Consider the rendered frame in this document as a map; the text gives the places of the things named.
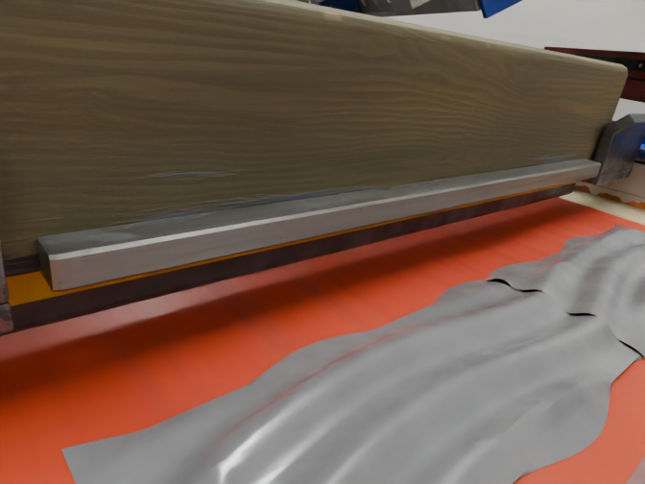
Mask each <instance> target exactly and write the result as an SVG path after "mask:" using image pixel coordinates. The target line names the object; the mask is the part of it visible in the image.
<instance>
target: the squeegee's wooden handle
mask: <svg viewBox="0 0 645 484"><path fill-rule="evenodd" d="M628 75H629V74H628V68H627V67H626V66H624V65H623V64H619V63H614V62H609V61H604V60H595V59H590V58H585V57H580V56H575V55H570V54H565V53H561V52H555V51H550V50H545V49H540V48H536V47H531V46H526V45H521V44H515V43H510V42H506V41H501V40H496V39H491V38H486V37H481V36H472V35H467V34H462V33H457V32H452V31H447V30H443V29H438V28H432V27H427V26H422V25H418V24H413V23H408V22H403V21H398V20H393V19H388V18H383V17H378V16H373V15H368V14H363V13H359V12H349V11H344V10H339V9H334V8H329V7H325V6H320V5H315V4H309V3H304V2H300V1H295V0H0V242H1V248H2V255H3V260H4V266H5V273H6V277H12V276H17V275H22V274H28V273H32V272H38V271H40V270H41V269H40V261H39V253H38V245H37V239H36V238H37V237H40V236H47V235H54V234H61V233H68V232H74V231H81V230H94V229H100V228H107V227H114V226H120V225H126V224H133V223H140V222H147V221H153V220H160V219H167V218H174V217H180V216H187V215H194V214H201V213H207V212H214V211H221V210H228V209H235V208H241V207H248V206H261V205H267V204H273V203H280V202H287V201H293V200H300V199H307V198H314V197H321V196H327V195H334V194H341V193H347V192H354V191H361V190H368V189H374V188H381V187H388V186H395V185H402V184H408V183H415V182H427V181H433V180H440V179H447V178H454V177H460V176H467V175H474V174H481V173H488V172H494V171H501V170H508V169H514V168H521V167H528V166H535V165H541V164H548V163H555V162H562V161H569V160H575V159H581V158H584V159H588V160H592V161H593V160H594V158H595V155H596V152H597V149H598V147H599V144H600V141H601V138H602V135H603V133H604V130H605V127H606V126H608V125H609V124H610V123H611V120H612V117H613V115H614V113H615V110H616V107H617V104H618V102H619V99H620V96H621V93H622V90H623V88H624V85H625V82H626V80H627V77H628Z"/></svg>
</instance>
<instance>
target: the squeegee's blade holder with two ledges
mask: <svg viewBox="0 0 645 484"><path fill-rule="evenodd" d="M600 167H601V163H600V162H596V161H592V160H588V159H584V158H581V159H575V160H569V161H562V162H555V163H548V164H541V165H535V166H528V167H521V168H514V169H508V170H501V171H494V172H488V173H481V174H474V175H467V176H460V177H454V178H447V179H440V180H433V181H422V182H415V183H408V184H402V185H395V186H388V187H381V188H374V189H368V190H361V191H354V192H347V193H341V194H334V195H327V196H321V197H314V198H307V199H300V200H293V201H287V202H280V203H273V204H267V205H261V206H248V207H241V208H235V209H228V210H221V211H214V212H207V213H201V214H194V215H187V216H180V217H174V218H167V219H160V220H153V221H147V222H140V223H133V224H126V225H120V226H114V227H107V228H100V229H94V230H81V231H74V232H68V233H61V234H54V235H47V236H40V237H37V238H36V239H37V245H38V253H39V261H40V269H41V270H40V272H41V274H42V275H43V276H44V278H45V280H46V281H47V283H48V285H49V286H50V288H51V290H52V291H53V292H58V291H67V290H72V289H76V288H81V287H86V286H89V285H94V284H99V283H103V282H108V281H113V280H117V279H121V278H129V277H134V276H139V275H143V274H148V273H152V272H156V271H161V270H166V269H170V268H175V267H179V266H183V265H188V264H193V263H197V262H202V261H207V260H210V259H215V258H220V257H224V256H229V255H234V254H241V253H246V252H250V251H255V250H260V249H264V248H269V247H273V246H277V245H282V244H287V243H291V242H296V241H300V240H304V239H309V238H314V237H318V236H323V235H328V234H331V233H336V232H341V231H345V230H354V229H358V228H362V227H367V226H371V225H376V224H381V223H385V222H390V221H394V220H398V219H403V218H408V217H412V216H417V215H421V214H425V213H430V212H435V211H439V210H444V209H449V208H452V207H457V206H465V205H470V204H475V203H479V202H484V201H488V200H492V199H497V198H502V197H506V196H511V195H515V194H519V193H524V192H529V191H533V190H538V189H542V188H546V187H551V186H556V185H560V184H565V183H570V182H577V181H582V180H586V179H591V178H595V177H597V175H598V173H599V170H600Z"/></svg>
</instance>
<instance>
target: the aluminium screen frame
mask: <svg viewBox="0 0 645 484"><path fill-rule="evenodd" d="M574 189H577V190H581V191H584V192H586V193H590V194H593V195H597V196H600V197H603V198H607V199H610V200H613V201H616V202H619V203H623V204H626V205H629V206H635V207H638V208H642V209H645V162H641V161H635V162H634V165H633V167H632V171H631V173H630V175H629V176H628V177H627V178H623V179H619V180H615V181H608V182H604V183H600V184H596V185H595V184H592V183H588V182H585V181H576V184H575V187H574Z"/></svg>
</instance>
